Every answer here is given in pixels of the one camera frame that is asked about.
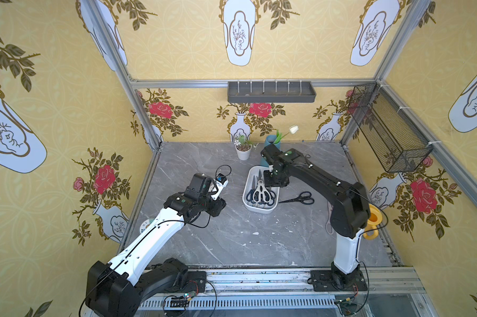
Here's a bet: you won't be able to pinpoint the black wire mesh basket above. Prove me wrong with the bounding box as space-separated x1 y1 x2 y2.
348 84 433 173

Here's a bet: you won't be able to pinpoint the blue scissors floor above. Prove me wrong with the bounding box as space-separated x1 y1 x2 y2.
262 190 276 206

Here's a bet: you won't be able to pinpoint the blue scissors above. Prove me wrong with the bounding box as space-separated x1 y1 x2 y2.
246 176 257 206

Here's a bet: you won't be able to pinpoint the grey wall shelf rack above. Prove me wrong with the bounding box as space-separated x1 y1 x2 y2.
227 80 317 104

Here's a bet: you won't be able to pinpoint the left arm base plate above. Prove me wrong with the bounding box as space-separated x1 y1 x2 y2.
167 271 207 294

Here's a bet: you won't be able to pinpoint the black scissors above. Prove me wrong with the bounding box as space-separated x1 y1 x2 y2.
279 191 315 206

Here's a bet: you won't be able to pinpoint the white plastic storage box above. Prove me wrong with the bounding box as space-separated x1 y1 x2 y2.
242 166 279 214

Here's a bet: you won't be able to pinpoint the small white potted plant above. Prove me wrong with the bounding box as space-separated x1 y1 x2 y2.
234 135 258 161

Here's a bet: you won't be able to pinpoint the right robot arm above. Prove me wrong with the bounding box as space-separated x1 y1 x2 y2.
261 145 371 279

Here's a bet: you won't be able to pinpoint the small circuit board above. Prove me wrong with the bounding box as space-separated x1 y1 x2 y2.
334 299 358 316
168 291 197 309

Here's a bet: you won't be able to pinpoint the yellow watering can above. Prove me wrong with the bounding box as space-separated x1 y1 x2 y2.
363 204 383 240

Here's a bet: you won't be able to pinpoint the aluminium rail base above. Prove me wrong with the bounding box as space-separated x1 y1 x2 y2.
134 267 436 316

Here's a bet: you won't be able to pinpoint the pink handled scissors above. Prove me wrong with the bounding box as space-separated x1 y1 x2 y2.
325 202 334 235

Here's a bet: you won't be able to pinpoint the small circuit board left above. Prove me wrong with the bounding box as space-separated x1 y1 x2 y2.
168 291 197 309

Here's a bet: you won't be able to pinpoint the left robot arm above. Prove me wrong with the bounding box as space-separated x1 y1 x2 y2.
78 173 228 316

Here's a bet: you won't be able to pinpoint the white kitchen scissors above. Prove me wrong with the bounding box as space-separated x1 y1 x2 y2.
254 180 268 203

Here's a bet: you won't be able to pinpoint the blue cylindrical vase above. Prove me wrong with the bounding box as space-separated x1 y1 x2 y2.
260 135 280 167

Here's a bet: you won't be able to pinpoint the white tulip flower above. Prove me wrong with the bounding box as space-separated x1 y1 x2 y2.
274 125 299 144

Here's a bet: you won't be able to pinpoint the small circuit board right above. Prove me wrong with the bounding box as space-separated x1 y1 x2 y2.
334 299 358 316

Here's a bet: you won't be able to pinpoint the white green tape roll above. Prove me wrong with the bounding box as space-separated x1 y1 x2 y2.
139 219 153 234

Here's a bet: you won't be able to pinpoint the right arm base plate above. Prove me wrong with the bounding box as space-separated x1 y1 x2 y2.
307 268 368 293

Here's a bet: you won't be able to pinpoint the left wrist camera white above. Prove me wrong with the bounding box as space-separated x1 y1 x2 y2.
211 173 228 200

